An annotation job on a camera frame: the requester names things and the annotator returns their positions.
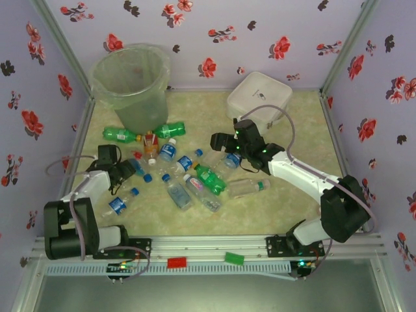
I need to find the crushed clear plastic bottle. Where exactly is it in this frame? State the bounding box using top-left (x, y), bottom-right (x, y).
top-left (155, 159), bottom-right (183, 179)

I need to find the blue label bottle white cap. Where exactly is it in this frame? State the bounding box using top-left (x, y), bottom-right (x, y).
top-left (158, 138), bottom-right (178, 163)

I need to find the clear bottle green label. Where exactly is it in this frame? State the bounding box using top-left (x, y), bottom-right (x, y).
top-left (226, 177), bottom-right (272, 200)

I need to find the clear bottle pink label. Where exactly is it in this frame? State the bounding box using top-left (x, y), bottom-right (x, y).
top-left (181, 174), bottom-right (223, 214)

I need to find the crushed green soda bottle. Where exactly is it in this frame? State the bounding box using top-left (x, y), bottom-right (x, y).
top-left (153, 121), bottom-right (187, 140)

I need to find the clear bottle blue print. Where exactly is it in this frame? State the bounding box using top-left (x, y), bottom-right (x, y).
top-left (161, 174), bottom-right (195, 212)

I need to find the translucent grey waste bin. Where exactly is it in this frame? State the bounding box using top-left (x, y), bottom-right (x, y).
top-left (92, 45), bottom-right (170, 136)

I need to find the white lidded plastic box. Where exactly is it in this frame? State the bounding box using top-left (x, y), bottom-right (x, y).
top-left (226, 71), bottom-right (293, 129)

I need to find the red plastic tag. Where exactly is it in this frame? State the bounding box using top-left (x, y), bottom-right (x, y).
top-left (166, 257), bottom-right (189, 269)

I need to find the green plastic tag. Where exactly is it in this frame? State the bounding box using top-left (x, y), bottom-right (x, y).
top-left (224, 251), bottom-right (246, 267)

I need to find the grey metal shelf panel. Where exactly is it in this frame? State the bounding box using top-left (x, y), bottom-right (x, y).
top-left (32, 258), bottom-right (387, 312)

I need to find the aluminium table side rail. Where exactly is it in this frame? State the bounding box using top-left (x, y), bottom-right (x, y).
top-left (63, 97), bottom-right (97, 202)
top-left (320, 93), bottom-right (354, 183)

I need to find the grey right arm cable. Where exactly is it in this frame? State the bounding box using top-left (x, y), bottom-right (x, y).
top-left (239, 104), bottom-right (378, 282)

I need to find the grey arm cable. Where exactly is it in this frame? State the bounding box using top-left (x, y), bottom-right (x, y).
top-left (45, 154), bottom-right (152, 282)
top-left (239, 104), bottom-right (378, 282)

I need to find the grey left arm cable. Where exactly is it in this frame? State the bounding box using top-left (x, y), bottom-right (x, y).
top-left (45, 154), bottom-right (152, 282)

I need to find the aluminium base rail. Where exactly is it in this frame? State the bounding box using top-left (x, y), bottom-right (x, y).
top-left (32, 234), bottom-right (388, 261)

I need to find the aluminium frame post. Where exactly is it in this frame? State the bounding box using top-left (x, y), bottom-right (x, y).
top-left (29, 0), bottom-right (96, 100)
top-left (320, 0), bottom-right (382, 98)

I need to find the white slotted cable duct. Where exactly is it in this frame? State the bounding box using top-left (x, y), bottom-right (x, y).
top-left (44, 262), bottom-right (292, 278)

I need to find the aluminium frame leg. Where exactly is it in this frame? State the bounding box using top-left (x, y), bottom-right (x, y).
top-left (11, 256), bottom-right (46, 312)
top-left (370, 256), bottom-right (406, 312)

